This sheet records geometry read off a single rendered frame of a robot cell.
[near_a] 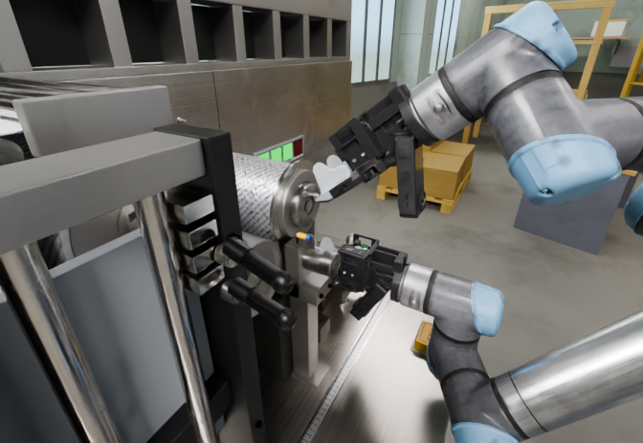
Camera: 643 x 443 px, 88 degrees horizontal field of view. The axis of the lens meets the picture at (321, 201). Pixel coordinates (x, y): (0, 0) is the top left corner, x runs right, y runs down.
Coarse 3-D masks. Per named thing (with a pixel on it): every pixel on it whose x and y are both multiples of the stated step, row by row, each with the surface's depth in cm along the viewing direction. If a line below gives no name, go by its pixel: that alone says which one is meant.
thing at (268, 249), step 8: (248, 240) 47; (256, 240) 48; (264, 240) 48; (256, 248) 47; (264, 248) 50; (272, 248) 51; (264, 256) 50; (272, 256) 52; (280, 256) 53; (280, 264) 53; (248, 272) 47; (248, 280) 47; (256, 280) 49; (256, 288) 49; (264, 288) 52; (272, 288) 53; (272, 296) 53; (256, 312) 50
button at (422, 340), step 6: (426, 324) 74; (420, 330) 72; (426, 330) 72; (420, 336) 71; (426, 336) 71; (414, 342) 70; (420, 342) 70; (426, 342) 70; (420, 348) 70; (426, 348) 69
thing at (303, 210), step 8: (304, 184) 53; (312, 184) 54; (296, 192) 52; (304, 192) 52; (312, 192) 54; (296, 200) 51; (304, 200) 53; (312, 200) 56; (296, 208) 51; (304, 208) 54; (312, 208) 56; (296, 216) 52; (304, 216) 54; (312, 216) 56; (296, 224) 53; (304, 224) 54
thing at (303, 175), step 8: (296, 176) 51; (304, 176) 53; (312, 176) 55; (288, 184) 50; (296, 184) 51; (288, 192) 50; (280, 200) 50; (288, 200) 50; (280, 208) 50; (288, 208) 51; (280, 216) 50; (288, 216) 51; (280, 224) 51; (288, 224) 52; (288, 232) 52; (296, 232) 55; (304, 232) 57
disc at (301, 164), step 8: (304, 160) 54; (288, 168) 50; (296, 168) 52; (304, 168) 54; (312, 168) 57; (280, 176) 50; (288, 176) 51; (280, 184) 49; (280, 192) 50; (272, 200) 49; (272, 208) 49; (272, 216) 49; (272, 224) 50; (272, 232) 51; (280, 232) 52; (280, 240) 53; (288, 240) 55
